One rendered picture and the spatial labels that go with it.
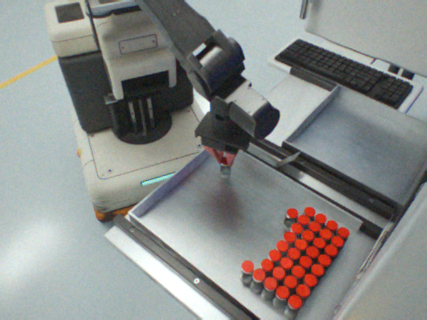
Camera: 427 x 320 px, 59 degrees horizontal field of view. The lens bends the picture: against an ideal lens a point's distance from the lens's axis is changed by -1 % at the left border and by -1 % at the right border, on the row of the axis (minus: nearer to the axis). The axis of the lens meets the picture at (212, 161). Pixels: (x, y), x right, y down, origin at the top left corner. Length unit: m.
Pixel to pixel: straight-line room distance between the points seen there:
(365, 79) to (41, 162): 1.64
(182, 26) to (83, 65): 1.06
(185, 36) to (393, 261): 0.42
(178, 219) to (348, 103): 0.53
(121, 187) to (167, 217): 0.88
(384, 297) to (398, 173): 0.64
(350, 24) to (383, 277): 1.16
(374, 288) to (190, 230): 0.50
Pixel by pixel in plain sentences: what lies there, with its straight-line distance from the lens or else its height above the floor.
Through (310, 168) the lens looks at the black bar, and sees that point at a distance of 0.81.
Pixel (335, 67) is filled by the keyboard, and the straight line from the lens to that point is 1.24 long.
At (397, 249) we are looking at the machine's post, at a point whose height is 1.32.
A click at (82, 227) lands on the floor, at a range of 1.86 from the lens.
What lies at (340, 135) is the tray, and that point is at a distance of 0.93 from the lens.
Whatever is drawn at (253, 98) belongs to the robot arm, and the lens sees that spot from 0.58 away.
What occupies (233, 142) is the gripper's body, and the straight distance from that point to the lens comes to 0.68.
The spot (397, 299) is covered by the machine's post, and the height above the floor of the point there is 1.28.
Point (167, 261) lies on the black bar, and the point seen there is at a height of 0.90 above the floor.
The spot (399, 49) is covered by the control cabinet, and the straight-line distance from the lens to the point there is 1.33.
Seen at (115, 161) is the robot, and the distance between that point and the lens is 1.68.
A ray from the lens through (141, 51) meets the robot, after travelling 1.31.
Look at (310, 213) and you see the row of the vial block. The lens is 0.71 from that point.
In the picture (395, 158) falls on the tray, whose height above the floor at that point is 0.88.
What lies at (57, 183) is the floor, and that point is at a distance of 2.06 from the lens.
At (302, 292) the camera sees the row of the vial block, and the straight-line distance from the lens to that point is 0.64.
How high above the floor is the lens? 1.50
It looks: 48 degrees down
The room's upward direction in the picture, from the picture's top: straight up
